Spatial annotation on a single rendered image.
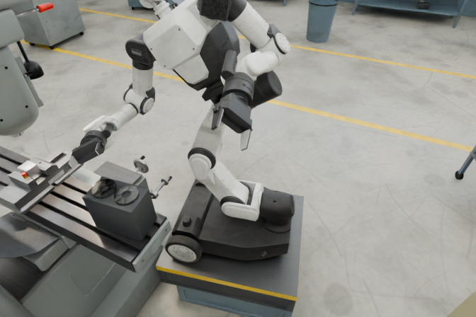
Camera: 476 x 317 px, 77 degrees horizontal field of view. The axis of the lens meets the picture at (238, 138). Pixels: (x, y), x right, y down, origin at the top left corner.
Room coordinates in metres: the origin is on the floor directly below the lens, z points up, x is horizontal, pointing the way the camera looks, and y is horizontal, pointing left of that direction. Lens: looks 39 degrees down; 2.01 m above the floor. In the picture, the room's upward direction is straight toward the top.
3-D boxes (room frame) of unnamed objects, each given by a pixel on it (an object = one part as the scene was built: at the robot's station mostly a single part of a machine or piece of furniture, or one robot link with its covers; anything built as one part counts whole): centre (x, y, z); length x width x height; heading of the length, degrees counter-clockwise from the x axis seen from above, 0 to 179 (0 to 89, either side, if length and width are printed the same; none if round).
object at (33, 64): (1.11, 0.82, 1.46); 0.07 x 0.07 x 0.06
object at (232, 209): (1.09, -0.03, 0.68); 0.21 x 0.20 x 0.13; 77
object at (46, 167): (1.01, 0.91, 1.02); 0.12 x 0.06 x 0.04; 66
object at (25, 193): (0.99, 0.92, 0.99); 0.35 x 0.15 x 0.11; 156
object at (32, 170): (0.96, 0.93, 1.04); 0.06 x 0.05 x 0.06; 66
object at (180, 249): (0.89, 0.30, 0.50); 0.20 x 0.05 x 0.20; 77
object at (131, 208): (0.76, 0.47, 1.03); 0.22 x 0.12 x 0.20; 71
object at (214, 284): (1.10, 0.00, 0.20); 0.78 x 0.68 x 0.40; 77
